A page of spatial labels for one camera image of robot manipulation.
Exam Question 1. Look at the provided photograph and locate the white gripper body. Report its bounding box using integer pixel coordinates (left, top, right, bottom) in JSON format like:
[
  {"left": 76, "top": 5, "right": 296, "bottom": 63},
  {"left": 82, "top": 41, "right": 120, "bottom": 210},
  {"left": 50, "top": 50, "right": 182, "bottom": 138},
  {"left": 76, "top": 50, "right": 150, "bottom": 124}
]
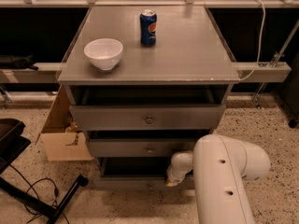
[{"left": 166, "top": 165, "right": 191, "bottom": 185}]

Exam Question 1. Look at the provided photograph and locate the grey bottom drawer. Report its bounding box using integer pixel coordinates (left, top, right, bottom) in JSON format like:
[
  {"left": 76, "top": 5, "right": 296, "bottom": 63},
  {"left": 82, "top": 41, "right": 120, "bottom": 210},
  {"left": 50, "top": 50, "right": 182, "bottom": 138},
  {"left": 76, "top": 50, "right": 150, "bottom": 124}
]
[{"left": 93, "top": 157, "right": 194, "bottom": 190}]

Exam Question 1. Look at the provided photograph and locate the grey drawer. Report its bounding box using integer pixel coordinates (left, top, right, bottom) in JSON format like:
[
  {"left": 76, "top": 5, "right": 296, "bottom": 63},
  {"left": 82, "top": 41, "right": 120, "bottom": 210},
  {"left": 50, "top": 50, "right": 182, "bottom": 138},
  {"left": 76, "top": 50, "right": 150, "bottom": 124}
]
[
  {"left": 88, "top": 130, "right": 210, "bottom": 158},
  {"left": 93, "top": 157, "right": 194, "bottom": 190},
  {"left": 70, "top": 88, "right": 225, "bottom": 131}
]

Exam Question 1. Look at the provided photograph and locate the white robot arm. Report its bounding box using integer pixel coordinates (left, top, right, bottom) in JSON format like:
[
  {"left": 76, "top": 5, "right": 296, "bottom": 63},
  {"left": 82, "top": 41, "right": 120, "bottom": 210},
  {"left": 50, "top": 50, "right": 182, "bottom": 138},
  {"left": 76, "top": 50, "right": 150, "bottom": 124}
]
[{"left": 165, "top": 134, "right": 271, "bottom": 224}]

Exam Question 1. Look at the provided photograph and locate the grey drawer cabinet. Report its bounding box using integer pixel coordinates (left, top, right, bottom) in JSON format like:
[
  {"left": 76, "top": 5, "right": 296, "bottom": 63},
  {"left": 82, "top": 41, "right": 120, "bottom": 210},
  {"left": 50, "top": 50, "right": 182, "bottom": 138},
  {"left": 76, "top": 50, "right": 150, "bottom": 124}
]
[{"left": 59, "top": 6, "right": 238, "bottom": 189}]

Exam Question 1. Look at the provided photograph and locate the grey middle drawer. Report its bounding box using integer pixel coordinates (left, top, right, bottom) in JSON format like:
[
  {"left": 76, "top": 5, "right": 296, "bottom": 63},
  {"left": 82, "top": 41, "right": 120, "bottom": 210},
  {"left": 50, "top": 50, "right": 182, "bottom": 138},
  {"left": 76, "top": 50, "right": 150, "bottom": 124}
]
[{"left": 88, "top": 130, "right": 210, "bottom": 158}]

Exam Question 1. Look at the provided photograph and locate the grey top drawer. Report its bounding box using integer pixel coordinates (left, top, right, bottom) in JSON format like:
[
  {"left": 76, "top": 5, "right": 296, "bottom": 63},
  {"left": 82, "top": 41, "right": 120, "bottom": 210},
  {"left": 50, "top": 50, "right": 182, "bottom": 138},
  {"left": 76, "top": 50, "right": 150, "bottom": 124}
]
[{"left": 70, "top": 88, "right": 225, "bottom": 131}]

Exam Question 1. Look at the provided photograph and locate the brown cardboard box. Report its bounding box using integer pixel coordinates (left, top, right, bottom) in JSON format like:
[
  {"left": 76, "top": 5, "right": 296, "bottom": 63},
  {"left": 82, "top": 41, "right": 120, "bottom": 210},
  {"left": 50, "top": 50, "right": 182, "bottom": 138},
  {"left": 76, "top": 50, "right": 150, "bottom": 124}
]
[{"left": 40, "top": 86, "right": 93, "bottom": 161}]

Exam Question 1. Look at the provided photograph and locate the white ceramic bowl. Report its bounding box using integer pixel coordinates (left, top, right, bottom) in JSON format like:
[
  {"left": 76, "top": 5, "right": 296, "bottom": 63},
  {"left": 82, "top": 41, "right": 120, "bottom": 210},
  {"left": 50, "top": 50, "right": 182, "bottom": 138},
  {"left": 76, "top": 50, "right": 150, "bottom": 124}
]
[{"left": 84, "top": 38, "right": 123, "bottom": 71}]

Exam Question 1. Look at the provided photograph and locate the blue Pepsi can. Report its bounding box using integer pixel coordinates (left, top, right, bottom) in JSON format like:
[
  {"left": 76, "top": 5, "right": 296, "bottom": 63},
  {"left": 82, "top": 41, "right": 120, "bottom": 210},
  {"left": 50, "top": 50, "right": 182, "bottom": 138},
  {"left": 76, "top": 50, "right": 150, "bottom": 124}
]
[{"left": 139, "top": 9, "right": 157, "bottom": 46}]

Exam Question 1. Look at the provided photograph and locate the black stand with legs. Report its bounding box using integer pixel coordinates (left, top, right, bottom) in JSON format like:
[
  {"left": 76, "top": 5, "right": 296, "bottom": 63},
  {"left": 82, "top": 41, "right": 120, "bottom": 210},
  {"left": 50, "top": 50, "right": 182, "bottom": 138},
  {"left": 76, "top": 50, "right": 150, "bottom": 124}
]
[{"left": 0, "top": 119, "right": 89, "bottom": 224}]

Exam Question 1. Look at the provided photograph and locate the grey metal rail frame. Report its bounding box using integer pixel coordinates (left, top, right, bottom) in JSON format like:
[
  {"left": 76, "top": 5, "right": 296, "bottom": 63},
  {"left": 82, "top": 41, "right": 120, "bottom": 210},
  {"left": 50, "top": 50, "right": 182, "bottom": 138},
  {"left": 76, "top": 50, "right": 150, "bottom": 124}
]
[{"left": 1, "top": 0, "right": 298, "bottom": 105}]

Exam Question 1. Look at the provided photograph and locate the black floor cable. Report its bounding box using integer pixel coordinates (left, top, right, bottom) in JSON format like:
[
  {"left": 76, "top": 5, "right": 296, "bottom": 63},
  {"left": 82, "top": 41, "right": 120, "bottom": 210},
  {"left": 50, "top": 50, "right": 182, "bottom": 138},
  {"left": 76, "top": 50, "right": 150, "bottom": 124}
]
[{"left": 7, "top": 163, "right": 71, "bottom": 224}]

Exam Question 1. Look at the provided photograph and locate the white hanging cable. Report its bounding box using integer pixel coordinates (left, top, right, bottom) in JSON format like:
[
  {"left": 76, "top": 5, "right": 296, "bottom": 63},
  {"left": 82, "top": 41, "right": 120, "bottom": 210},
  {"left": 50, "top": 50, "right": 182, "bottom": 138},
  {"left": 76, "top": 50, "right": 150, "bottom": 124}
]
[{"left": 238, "top": 0, "right": 267, "bottom": 82}]

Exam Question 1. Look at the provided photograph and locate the black cloth on rail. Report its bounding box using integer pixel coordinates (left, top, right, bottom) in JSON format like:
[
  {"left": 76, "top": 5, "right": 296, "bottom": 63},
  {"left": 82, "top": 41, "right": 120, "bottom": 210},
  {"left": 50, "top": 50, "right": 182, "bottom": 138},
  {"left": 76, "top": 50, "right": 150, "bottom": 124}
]
[{"left": 0, "top": 55, "right": 38, "bottom": 70}]

